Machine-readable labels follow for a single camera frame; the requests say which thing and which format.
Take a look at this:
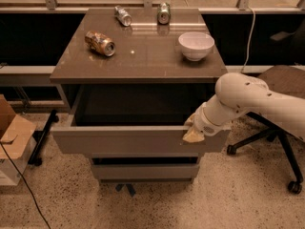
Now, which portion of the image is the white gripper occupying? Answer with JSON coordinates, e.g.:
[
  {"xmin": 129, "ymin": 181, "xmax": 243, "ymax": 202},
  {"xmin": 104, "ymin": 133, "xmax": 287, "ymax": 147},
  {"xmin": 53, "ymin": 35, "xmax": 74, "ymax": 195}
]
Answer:
[{"xmin": 183, "ymin": 103, "xmax": 231, "ymax": 143}]

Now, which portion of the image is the grey top drawer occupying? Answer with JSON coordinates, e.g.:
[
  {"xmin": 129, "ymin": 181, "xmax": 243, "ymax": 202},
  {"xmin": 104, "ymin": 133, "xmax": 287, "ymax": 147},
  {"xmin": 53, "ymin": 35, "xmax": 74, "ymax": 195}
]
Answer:
[{"xmin": 52, "ymin": 84, "xmax": 230, "ymax": 156}]

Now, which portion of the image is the grey drawer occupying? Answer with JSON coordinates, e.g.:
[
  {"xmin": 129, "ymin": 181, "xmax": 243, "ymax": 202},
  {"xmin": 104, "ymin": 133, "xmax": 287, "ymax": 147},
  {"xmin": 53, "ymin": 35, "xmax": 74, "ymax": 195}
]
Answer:
[
  {"xmin": 91, "ymin": 164, "xmax": 199, "ymax": 180},
  {"xmin": 84, "ymin": 153, "xmax": 202, "ymax": 158},
  {"xmin": 52, "ymin": 84, "xmax": 230, "ymax": 156}
]

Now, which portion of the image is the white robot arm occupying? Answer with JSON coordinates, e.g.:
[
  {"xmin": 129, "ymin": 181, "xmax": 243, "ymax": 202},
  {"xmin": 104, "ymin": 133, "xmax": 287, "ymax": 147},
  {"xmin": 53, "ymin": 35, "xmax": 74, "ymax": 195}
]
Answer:
[{"xmin": 183, "ymin": 73, "xmax": 305, "ymax": 143}]

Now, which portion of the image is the grey drawer cabinet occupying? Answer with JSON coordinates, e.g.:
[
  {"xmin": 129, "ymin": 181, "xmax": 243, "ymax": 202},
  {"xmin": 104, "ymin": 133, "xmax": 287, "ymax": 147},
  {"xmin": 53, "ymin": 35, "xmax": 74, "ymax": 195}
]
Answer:
[{"xmin": 51, "ymin": 9, "xmax": 226, "ymax": 183}]

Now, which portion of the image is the grey middle drawer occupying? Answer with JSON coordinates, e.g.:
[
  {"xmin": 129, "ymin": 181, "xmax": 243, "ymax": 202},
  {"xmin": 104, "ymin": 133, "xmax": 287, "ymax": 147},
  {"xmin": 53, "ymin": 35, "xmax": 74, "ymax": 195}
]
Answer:
[{"xmin": 84, "ymin": 153, "xmax": 202, "ymax": 158}]

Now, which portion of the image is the grey bottom drawer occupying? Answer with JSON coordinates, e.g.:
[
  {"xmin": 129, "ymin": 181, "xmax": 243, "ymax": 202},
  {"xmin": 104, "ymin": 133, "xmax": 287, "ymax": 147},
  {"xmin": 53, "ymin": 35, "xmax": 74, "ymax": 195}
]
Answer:
[{"xmin": 91, "ymin": 164, "xmax": 199, "ymax": 180}]

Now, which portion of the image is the white ceramic bowl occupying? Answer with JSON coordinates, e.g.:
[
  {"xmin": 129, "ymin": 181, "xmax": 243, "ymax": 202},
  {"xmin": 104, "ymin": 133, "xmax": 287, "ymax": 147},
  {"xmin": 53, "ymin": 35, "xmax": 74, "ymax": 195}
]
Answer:
[{"xmin": 178, "ymin": 31, "xmax": 214, "ymax": 61}]

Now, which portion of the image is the blue tape on floor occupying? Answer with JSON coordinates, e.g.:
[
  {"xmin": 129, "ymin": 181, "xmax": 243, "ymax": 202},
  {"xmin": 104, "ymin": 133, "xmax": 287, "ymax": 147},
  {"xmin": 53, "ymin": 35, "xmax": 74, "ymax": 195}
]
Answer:
[{"xmin": 115, "ymin": 183, "xmax": 136, "ymax": 198}]

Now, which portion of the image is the black office chair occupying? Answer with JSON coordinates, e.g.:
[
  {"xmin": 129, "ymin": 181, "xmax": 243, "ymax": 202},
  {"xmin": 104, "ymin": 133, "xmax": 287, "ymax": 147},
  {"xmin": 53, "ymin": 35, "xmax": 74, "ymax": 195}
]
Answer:
[{"xmin": 227, "ymin": 20, "xmax": 305, "ymax": 194}]

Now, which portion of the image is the gold crushed can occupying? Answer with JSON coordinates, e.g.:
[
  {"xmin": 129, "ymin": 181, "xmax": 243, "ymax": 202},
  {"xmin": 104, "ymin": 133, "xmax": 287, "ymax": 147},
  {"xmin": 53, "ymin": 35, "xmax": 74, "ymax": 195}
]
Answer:
[{"xmin": 85, "ymin": 31, "xmax": 115, "ymax": 56}]

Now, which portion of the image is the silver soda can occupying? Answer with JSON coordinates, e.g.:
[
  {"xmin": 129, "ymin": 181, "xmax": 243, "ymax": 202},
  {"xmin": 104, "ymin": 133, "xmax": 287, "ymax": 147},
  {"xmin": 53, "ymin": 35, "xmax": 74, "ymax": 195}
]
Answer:
[{"xmin": 114, "ymin": 6, "xmax": 132, "ymax": 27}]

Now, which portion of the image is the black metal stand foot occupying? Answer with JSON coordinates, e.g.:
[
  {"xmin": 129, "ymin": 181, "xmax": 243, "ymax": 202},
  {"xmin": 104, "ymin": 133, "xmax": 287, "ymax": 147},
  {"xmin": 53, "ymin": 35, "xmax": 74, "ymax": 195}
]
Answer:
[{"xmin": 28, "ymin": 110, "xmax": 59, "ymax": 166}]

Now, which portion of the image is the cardboard box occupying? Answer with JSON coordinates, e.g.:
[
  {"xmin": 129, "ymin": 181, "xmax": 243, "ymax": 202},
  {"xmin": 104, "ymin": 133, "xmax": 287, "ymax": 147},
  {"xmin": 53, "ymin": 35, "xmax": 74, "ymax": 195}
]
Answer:
[{"xmin": 0, "ymin": 94, "xmax": 36, "ymax": 186}]

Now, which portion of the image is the white hanging cable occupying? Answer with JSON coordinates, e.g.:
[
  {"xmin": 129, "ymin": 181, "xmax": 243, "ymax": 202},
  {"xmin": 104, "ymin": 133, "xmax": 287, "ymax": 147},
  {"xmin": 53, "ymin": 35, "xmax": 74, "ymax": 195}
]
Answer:
[{"xmin": 240, "ymin": 6, "xmax": 257, "ymax": 74}]

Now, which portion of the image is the black floor cable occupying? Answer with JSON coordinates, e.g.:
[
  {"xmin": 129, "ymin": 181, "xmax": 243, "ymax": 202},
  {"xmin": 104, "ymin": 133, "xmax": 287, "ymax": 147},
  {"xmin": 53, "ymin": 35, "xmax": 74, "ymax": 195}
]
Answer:
[{"xmin": 0, "ymin": 140, "xmax": 52, "ymax": 229}]

